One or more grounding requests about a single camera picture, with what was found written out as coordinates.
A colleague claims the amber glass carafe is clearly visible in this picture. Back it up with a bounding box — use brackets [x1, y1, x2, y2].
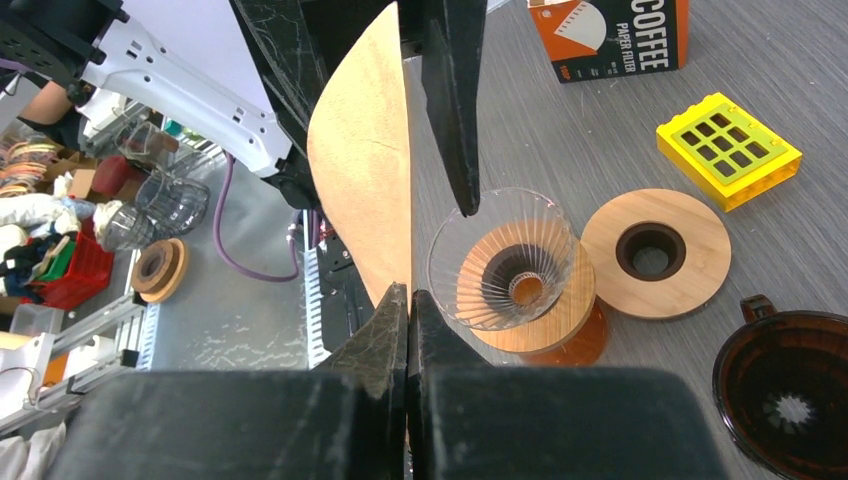
[520, 300, 609, 367]

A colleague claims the spare wooden rings offtable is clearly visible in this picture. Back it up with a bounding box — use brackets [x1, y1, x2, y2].
[130, 238, 189, 304]

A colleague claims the brown glass dripper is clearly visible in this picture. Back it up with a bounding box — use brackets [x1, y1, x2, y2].
[712, 294, 847, 479]

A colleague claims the yellow green window block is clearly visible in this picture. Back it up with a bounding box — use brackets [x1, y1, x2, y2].
[656, 92, 803, 212]

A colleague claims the wooden ring holder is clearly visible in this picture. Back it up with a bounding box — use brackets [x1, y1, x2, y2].
[454, 220, 596, 355]

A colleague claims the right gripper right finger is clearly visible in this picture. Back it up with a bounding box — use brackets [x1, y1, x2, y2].
[407, 289, 491, 479]

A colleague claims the red bin with clutter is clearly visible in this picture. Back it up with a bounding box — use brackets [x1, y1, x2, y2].
[1, 140, 114, 310]

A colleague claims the clear glass dripper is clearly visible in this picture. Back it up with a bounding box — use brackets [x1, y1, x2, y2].
[426, 187, 577, 331]

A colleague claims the wooden ring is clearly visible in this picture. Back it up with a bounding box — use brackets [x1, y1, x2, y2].
[580, 188, 733, 322]

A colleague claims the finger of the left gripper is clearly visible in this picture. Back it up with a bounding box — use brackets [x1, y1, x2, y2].
[231, 1, 398, 153]
[398, 0, 487, 217]

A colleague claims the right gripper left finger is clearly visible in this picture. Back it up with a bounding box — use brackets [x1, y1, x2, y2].
[317, 283, 409, 479]

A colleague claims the clear glass jars offtable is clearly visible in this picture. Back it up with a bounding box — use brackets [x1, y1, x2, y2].
[92, 121, 214, 252]

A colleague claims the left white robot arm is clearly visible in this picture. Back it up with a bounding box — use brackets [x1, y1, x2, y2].
[1, 1, 487, 216]

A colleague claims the coffee filter box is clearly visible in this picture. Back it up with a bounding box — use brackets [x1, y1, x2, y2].
[527, 0, 689, 84]

